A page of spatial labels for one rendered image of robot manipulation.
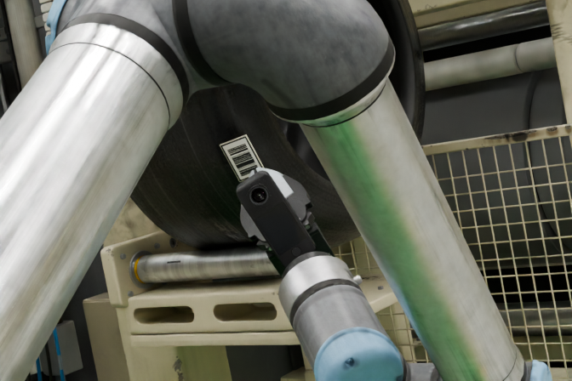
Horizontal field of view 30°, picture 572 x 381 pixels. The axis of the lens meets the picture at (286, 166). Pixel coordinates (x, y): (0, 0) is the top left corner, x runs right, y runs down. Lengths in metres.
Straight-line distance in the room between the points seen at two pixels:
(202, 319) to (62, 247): 0.89
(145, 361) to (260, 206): 0.68
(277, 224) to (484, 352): 0.30
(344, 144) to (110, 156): 0.21
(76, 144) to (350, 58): 0.22
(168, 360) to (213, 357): 0.09
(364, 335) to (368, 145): 0.31
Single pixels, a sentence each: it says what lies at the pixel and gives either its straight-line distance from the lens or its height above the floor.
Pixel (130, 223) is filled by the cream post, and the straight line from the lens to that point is 1.80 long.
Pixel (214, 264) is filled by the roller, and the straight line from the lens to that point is 1.58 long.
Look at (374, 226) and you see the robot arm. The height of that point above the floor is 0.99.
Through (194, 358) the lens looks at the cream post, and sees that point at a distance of 1.84.
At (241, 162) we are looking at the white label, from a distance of 1.41.
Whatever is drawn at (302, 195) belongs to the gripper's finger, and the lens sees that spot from 1.32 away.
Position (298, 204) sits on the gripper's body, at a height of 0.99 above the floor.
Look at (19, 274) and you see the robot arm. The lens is 0.69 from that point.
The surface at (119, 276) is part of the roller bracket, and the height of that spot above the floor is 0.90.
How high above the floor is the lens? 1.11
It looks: 3 degrees down
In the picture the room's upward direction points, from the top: 11 degrees counter-clockwise
